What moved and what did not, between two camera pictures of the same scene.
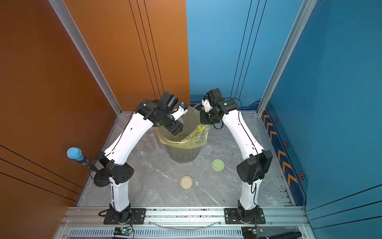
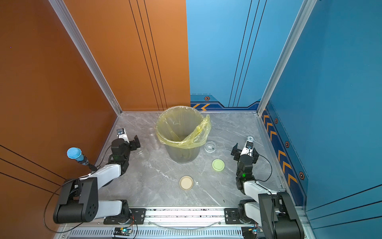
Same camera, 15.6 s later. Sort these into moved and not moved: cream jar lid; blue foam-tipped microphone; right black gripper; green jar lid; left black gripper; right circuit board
Moved: left black gripper; right black gripper
Not moved: right circuit board; cream jar lid; blue foam-tipped microphone; green jar lid
